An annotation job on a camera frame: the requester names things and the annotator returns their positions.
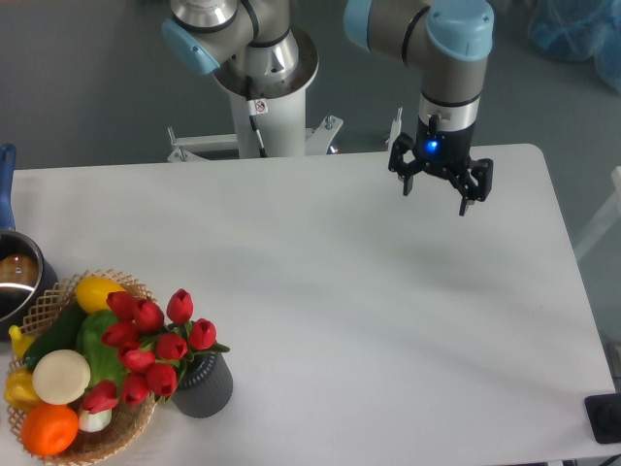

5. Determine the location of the white frame at right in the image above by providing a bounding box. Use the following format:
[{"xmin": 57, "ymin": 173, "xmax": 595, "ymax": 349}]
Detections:
[{"xmin": 573, "ymin": 166, "xmax": 620, "ymax": 261}]

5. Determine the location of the orange fruit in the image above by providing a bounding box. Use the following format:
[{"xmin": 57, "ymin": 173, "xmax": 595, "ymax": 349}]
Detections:
[{"xmin": 20, "ymin": 405, "xmax": 79, "ymax": 456}]

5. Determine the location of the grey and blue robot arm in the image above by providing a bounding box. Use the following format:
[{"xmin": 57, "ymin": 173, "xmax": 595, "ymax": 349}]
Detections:
[{"xmin": 161, "ymin": 1, "xmax": 494, "ymax": 207}]

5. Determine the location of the blue handled saucepan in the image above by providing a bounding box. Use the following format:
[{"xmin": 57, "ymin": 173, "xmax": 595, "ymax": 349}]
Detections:
[{"xmin": 1, "ymin": 144, "xmax": 57, "ymax": 342}]

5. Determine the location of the dark green cucumber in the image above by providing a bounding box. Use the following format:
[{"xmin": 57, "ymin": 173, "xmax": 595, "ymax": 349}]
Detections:
[{"xmin": 22, "ymin": 300, "xmax": 87, "ymax": 372}]

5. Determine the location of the yellow banana tip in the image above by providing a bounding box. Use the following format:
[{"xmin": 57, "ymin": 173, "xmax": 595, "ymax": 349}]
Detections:
[{"xmin": 9, "ymin": 325, "xmax": 35, "ymax": 359}]

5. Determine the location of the yellow bell pepper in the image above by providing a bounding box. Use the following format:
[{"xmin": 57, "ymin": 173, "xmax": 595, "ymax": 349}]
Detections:
[{"xmin": 4, "ymin": 368, "xmax": 42, "ymax": 412}]

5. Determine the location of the blue plastic bag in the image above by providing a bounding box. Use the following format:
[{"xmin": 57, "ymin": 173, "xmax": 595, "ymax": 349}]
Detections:
[{"xmin": 527, "ymin": 1, "xmax": 620, "ymax": 91}]

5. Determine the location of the green bok choy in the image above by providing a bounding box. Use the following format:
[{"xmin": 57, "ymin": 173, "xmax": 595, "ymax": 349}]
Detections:
[{"xmin": 75, "ymin": 309, "xmax": 130, "ymax": 433}]

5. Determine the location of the yellow squash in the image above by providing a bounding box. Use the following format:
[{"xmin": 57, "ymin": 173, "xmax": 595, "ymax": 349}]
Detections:
[{"xmin": 75, "ymin": 276, "xmax": 125, "ymax": 315}]

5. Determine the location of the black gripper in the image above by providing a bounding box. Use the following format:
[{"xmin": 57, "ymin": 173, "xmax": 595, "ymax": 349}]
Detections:
[{"xmin": 388, "ymin": 119, "xmax": 494, "ymax": 216}]

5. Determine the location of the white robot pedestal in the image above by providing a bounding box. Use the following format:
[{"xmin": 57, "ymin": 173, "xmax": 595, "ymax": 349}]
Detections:
[{"xmin": 168, "ymin": 25, "xmax": 343, "ymax": 162}]

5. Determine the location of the red tulip bouquet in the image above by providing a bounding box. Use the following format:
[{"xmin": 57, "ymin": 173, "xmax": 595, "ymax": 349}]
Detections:
[{"xmin": 82, "ymin": 288, "xmax": 230, "ymax": 415}]

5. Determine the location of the woven wicker basket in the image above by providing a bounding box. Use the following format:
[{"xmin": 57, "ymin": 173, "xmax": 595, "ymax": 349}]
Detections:
[{"xmin": 20, "ymin": 269, "xmax": 156, "ymax": 465}]

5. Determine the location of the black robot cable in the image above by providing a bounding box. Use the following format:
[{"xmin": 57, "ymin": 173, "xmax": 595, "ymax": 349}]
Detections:
[{"xmin": 244, "ymin": 75, "xmax": 269, "ymax": 159}]

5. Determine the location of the dark grey ribbed vase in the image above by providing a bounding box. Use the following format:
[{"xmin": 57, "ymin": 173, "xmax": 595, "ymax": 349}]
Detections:
[{"xmin": 172, "ymin": 353, "xmax": 234, "ymax": 418}]

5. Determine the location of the black device at table edge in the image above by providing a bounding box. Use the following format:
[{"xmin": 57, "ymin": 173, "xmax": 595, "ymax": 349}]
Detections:
[{"xmin": 584, "ymin": 393, "xmax": 621, "ymax": 445}]

